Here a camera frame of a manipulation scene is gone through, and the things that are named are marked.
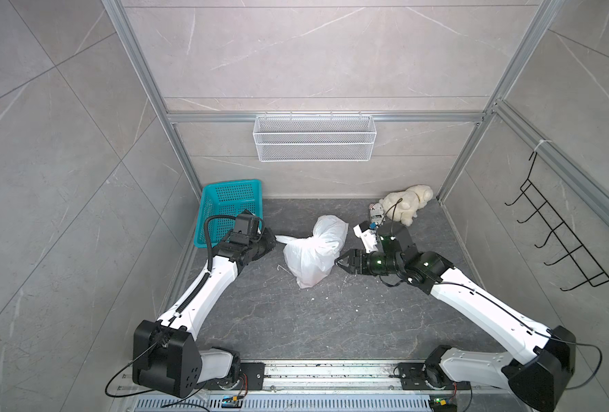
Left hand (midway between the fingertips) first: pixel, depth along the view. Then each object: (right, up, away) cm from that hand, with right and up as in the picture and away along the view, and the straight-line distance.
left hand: (277, 234), depth 83 cm
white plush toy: (+49, +10, +20) cm, 54 cm away
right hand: (+21, -8, -10) cm, 24 cm away
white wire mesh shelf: (+12, +38, +18) cm, 43 cm away
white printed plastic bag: (+11, -7, -5) cm, 15 cm away
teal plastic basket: (-26, +15, +35) cm, 46 cm away
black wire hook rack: (+77, -3, -21) cm, 80 cm away
